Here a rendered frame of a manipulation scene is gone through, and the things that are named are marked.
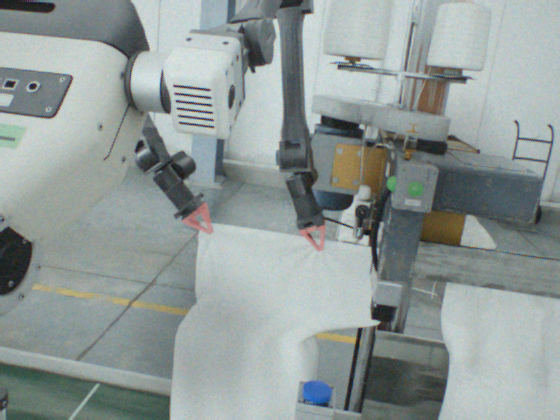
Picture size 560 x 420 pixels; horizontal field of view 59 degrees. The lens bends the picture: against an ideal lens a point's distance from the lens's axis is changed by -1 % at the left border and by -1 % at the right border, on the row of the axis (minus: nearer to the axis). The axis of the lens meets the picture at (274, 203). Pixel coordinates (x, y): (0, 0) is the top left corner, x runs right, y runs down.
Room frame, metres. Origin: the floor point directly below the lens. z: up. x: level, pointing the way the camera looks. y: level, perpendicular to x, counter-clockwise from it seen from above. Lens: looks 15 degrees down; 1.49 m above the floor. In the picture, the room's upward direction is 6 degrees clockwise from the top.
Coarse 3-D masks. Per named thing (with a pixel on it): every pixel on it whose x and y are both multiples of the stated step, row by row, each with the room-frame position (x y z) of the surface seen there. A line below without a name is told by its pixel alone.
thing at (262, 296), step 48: (240, 240) 1.22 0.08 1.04; (288, 240) 1.20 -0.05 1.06; (240, 288) 1.21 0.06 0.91; (288, 288) 1.20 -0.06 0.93; (336, 288) 1.19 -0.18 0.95; (192, 336) 1.16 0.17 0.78; (240, 336) 1.15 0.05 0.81; (288, 336) 1.15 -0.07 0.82; (192, 384) 1.15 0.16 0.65; (240, 384) 1.13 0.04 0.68; (288, 384) 1.12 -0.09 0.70
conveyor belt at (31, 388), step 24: (0, 384) 1.39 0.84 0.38; (24, 384) 1.40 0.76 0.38; (48, 384) 1.42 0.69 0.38; (72, 384) 1.43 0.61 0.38; (96, 384) 1.45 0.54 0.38; (24, 408) 1.29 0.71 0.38; (48, 408) 1.31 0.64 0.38; (72, 408) 1.32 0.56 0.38; (96, 408) 1.33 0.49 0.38; (120, 408) 1.35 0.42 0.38; (144, 408) 1.36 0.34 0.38; (168, 408) 1.37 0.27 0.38
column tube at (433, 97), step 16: (432, 0) 1.49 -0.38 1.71; (448, 0) 1.49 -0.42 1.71; (464, 0) 1.48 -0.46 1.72; (432, 16) 1.49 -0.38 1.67; (416, 32) 1.55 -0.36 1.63; (432, 32) 1.49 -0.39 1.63; (416, 48) 1.50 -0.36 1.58; (416, 64) 1.49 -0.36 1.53; (416, 80) 1.49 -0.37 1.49; (416, 96) 1.49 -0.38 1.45; (432, 96) 1.48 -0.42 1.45; (432, 112) 1.48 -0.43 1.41; (400, 304) 1.48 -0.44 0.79; (400, 320) 1.48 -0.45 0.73; (368, 336) 1.49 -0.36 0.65; (368, 352) 1.49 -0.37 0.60; (352, 400) 1.55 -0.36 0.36
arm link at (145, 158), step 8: (144, 128) 1.22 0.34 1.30; (152, 128) 1.24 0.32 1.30; (144, 136) 1.21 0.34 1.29; (152, 136) 1.23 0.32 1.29; (160, 136) 1.25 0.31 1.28; (144, 144) 1.26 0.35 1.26; (152, 144) 1.22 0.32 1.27; (136, 152) 1.23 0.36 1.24; (144, 152) 1.21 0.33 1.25; (152, 152) 1.20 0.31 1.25; (136, 160) 1.22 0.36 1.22; (144, 160) 1.21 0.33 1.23; (152, 160) 1.21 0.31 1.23; (144, 168) 1.23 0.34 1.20
